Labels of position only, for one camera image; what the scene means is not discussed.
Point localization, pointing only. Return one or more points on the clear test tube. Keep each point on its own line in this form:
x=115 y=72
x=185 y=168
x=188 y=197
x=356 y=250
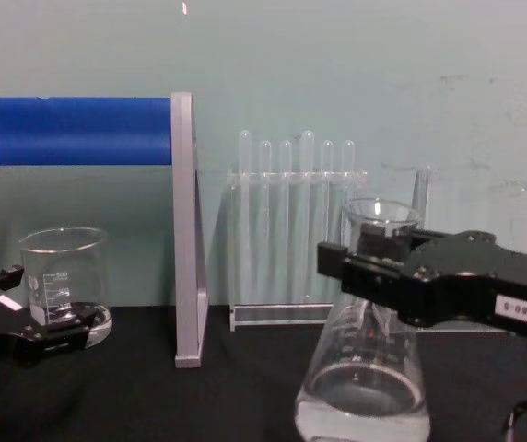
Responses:
x=285 y=161
x=265 y=161
x=347 y=161
x=245 y=156
x=308 y=156
x=327 y=161

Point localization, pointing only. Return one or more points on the grey metal stand frame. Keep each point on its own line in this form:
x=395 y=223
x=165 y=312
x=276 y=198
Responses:
x=184 y=230

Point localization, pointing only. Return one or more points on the clear acrylic test tube rack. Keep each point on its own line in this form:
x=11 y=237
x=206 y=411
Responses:
x=272 y=317

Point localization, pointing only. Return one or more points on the black table cloth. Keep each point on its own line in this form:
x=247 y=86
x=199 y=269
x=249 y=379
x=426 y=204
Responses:
x=153 y=405

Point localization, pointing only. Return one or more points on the blue roll on stand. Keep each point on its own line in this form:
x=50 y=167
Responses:
x=74 y=131

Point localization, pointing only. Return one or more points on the clear glass beaker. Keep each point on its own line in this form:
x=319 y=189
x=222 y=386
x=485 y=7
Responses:
x=63 y=258

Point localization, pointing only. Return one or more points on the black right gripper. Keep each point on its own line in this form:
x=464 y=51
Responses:
x=466 y=285

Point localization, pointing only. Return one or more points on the clear glass conical flask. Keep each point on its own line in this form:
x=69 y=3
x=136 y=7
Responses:
x=360 y=368

